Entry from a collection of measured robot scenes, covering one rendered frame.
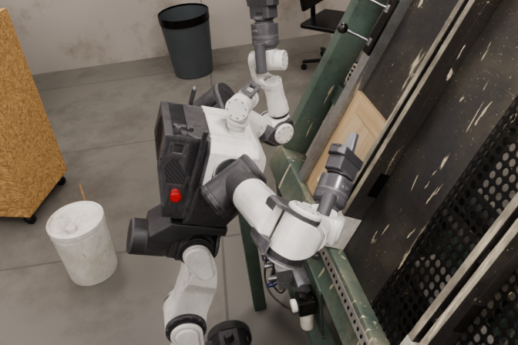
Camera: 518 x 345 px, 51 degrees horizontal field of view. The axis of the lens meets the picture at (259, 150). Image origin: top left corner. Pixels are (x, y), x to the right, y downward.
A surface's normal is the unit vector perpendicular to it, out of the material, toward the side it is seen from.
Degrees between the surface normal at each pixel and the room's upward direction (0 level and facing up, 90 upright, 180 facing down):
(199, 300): 90
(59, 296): 0
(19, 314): 0
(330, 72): 90
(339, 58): 90
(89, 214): 0
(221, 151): 47
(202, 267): 90
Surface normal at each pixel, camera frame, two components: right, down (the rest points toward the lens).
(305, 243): 0.45, 0.35
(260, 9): -0.72, 0.26
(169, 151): 0.21, 0.53
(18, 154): 0.98, 0.01
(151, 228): -0.47, -0.69
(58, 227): -0.11, -0.83
